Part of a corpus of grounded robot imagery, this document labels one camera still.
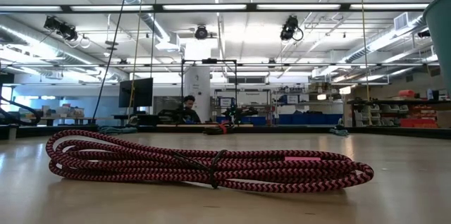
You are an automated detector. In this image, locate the magenta black braided USB-C cable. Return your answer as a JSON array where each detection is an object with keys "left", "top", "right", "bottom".
[{"left": 45, "top": 129, "right": 375, "bottom": 194}]

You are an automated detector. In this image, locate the person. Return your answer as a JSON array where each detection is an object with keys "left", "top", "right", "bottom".
[{"left": 178, "top": 95, "right": 202, "bottom": 125}]

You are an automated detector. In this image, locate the storage shelving with boxes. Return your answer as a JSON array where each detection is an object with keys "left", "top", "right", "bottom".
[{"left": 347, "top": 89, "right": 451, "bottom": 129}]

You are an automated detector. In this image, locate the black background rig frame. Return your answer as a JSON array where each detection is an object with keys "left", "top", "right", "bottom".
[{"left": 180, "top": 58, "right": 238, "bottom": 126}]

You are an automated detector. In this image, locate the black background monitor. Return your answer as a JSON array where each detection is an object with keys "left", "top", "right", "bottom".
[{"left": 118, "top": 77, "right": 154, "bottom": 108}]

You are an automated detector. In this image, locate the black aluminium table frame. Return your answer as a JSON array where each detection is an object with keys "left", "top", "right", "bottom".
[{"left": 0, "top": 123, "right": 451, "bottom": 140}]

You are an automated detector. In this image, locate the teal plastic bin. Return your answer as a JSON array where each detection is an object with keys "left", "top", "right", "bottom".
[{"left": 422, "top": 0, "right": 451, "bottom": 94}]

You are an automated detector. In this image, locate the yellow hanging rope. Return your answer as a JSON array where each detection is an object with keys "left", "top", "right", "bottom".
[{"left": 127, "top": 0, "right": 146, "bottom": 119}]

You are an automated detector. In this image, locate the blue braided USB-C cable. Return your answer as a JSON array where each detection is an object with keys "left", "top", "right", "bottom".
[
  {"left": 98, "top": 125, "right": 138, "bottom": 135},
  {"left": 329, "top": 125, "right": 350, "bottom": 137}
]

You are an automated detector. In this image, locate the row of blue bins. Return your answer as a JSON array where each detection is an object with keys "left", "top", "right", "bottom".
[{"left": 278, "top": 113, "right": 344, "bottom": 125}]

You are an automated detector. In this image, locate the black hanging cable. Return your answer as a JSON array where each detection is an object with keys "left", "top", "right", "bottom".
[{"left": 92, "top": 0, "right": 133, "bottom": 123}]

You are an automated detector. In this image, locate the white round column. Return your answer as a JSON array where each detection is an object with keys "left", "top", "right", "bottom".
[{"left": 183, "top": 67, "right": 211, "bottom": 123}]

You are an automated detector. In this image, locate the black ceiling spotlight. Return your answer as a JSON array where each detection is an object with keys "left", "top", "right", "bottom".
[
  {"left": 194, "top": 25, "right": 209, "bottom": 41},
  {"left": 280, "top": 15, "right": 304, "bottom": 42},
  {"left": 43, "top": 15, "right": 79, "bottom": 42}
]

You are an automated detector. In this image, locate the black cable with red tie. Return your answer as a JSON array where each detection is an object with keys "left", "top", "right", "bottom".
[{"left": 203, "top": 121, "right": 235, "bottom": 136}]

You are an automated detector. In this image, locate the overhead light bar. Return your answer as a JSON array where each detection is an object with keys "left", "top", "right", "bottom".
[{"left": 0, "top": 3, "right": 431, "bottom": 13}]

